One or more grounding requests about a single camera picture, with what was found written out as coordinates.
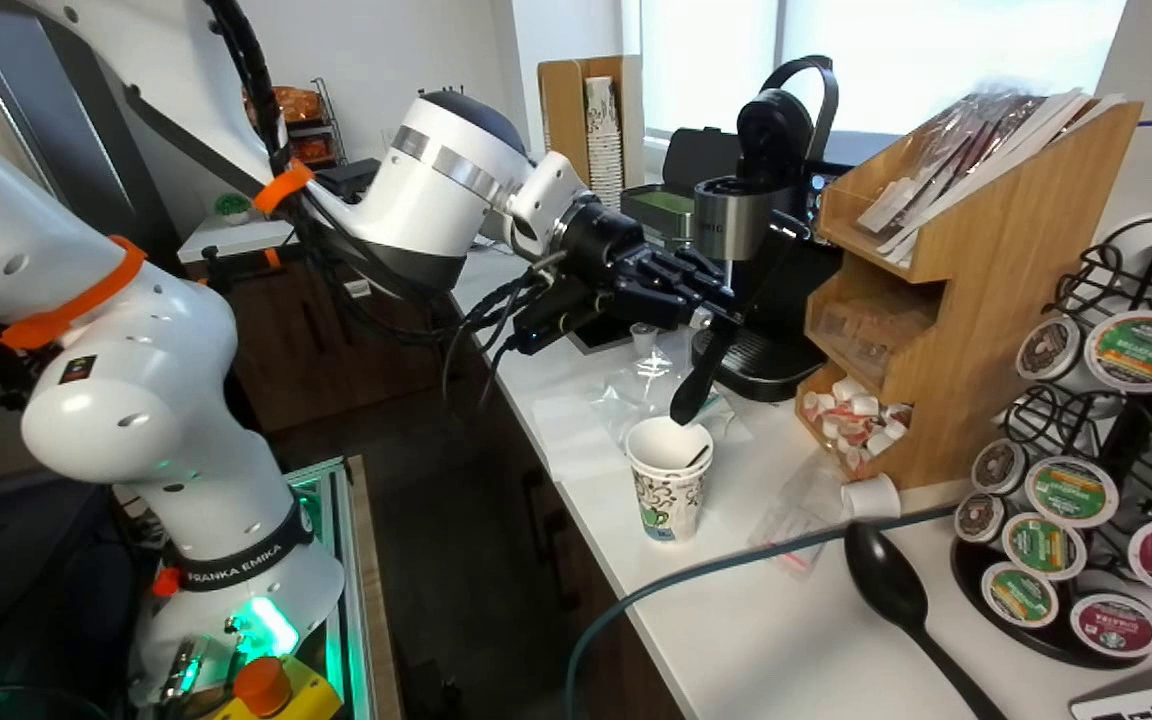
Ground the stainless steel waste bin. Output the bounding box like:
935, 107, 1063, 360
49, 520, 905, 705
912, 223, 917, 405
620, 122, 745, 255

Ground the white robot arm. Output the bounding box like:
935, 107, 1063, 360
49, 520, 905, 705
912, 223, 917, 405
0, 0, 739, 708

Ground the wooden condiment organizer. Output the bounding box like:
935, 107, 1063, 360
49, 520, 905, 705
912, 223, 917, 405
797, 98, 1144, 486

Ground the black plastic spoon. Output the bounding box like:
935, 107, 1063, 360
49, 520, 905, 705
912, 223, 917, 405
845, 525, 1003, 720

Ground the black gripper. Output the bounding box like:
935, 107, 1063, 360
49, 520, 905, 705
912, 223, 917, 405
507, 201, 739, 354

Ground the stack of paper cups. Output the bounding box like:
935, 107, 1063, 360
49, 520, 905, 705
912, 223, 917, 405
584, 77, 620, 202

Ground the white paper coffee cup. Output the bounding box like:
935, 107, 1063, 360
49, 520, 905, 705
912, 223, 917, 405
622, 415, 712, 544

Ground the snack rack shelf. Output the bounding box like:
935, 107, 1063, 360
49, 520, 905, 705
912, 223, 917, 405
277, 83, 340, 166

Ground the white creamer cup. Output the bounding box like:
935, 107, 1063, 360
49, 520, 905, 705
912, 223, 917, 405
840, 476, 901, 520

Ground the clear plastic bag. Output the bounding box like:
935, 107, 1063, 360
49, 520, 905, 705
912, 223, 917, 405
575, 351, 689, 434

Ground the wooden cup dispenser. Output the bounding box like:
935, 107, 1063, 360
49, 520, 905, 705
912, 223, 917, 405
534, 56, 644, 187

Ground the black silver coffee machine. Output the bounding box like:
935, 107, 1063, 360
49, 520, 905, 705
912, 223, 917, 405
692, 56, 840, 399

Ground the yellow emergency stop button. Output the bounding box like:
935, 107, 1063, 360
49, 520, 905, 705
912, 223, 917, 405
206, 654, 344, 720

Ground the black coffee pod carousel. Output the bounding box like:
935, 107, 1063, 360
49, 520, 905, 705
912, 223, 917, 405
952, 214, 1152, 667

